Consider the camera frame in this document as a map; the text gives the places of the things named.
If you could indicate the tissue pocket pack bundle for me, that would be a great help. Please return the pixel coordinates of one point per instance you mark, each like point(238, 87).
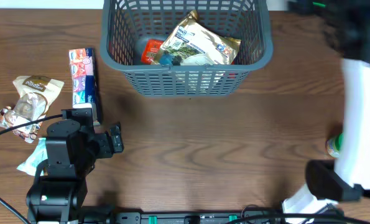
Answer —
point(84, 85)

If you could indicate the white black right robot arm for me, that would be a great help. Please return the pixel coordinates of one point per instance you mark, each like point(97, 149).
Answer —
point(347, 178)

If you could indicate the gold foil food pouch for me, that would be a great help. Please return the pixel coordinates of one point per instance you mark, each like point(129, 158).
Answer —
point(192, 44)

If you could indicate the green lid jar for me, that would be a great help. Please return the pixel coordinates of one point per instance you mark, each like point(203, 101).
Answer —
point(333, 145)

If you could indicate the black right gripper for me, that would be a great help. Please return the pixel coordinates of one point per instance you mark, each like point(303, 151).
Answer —
point(306, 6)

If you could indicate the orange spaghetti packet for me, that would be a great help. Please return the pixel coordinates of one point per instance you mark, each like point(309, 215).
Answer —
point(151, 49)

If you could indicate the small teal white sachet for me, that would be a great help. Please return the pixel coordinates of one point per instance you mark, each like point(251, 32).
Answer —
point(29, 166)

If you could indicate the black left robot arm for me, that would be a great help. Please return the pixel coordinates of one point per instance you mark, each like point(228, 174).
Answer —
point(59, 187)

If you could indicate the grey plastic basket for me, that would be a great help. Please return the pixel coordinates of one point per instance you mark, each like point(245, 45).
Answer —
point(127, 26)

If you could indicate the beige snack bag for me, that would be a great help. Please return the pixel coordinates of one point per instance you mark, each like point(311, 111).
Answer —
point(37, 93)

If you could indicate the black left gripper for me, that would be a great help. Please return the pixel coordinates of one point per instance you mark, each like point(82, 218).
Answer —
point(109, 147)

